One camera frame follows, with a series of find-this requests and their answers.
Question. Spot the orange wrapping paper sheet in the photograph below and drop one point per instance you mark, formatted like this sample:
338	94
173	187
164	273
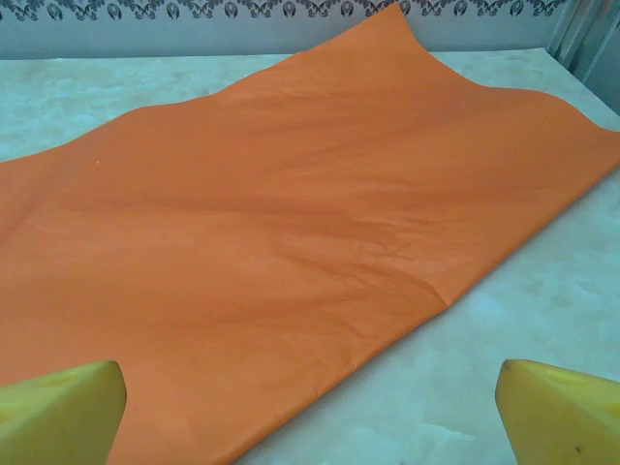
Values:
290	218

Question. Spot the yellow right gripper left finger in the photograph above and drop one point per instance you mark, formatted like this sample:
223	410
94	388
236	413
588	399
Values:
58	416

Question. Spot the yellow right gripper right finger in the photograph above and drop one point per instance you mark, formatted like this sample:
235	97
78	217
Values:
567	421

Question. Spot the aluminium right corner post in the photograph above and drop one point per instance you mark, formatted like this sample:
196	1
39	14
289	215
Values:
581	39

